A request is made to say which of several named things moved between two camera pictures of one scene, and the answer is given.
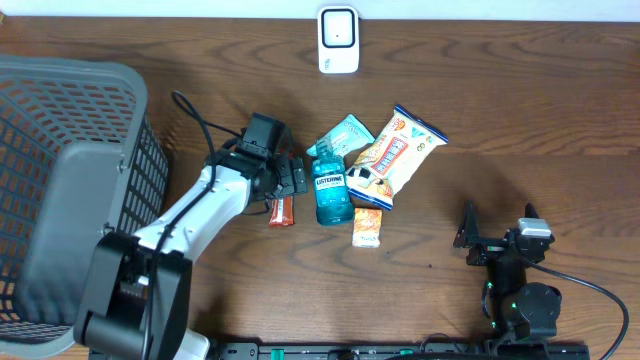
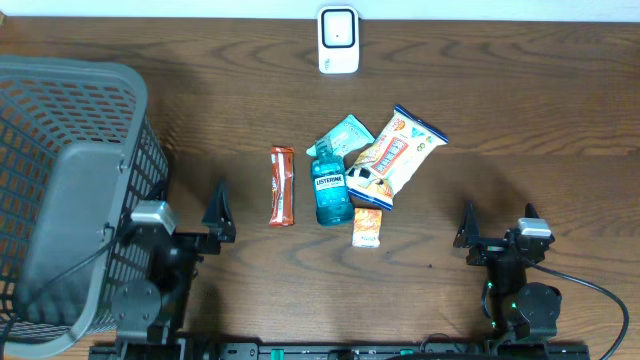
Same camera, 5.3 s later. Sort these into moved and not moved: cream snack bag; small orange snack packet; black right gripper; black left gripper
Moved: black left gripper
Not moved: cream snack bag; black right gripper; small orange snack packet
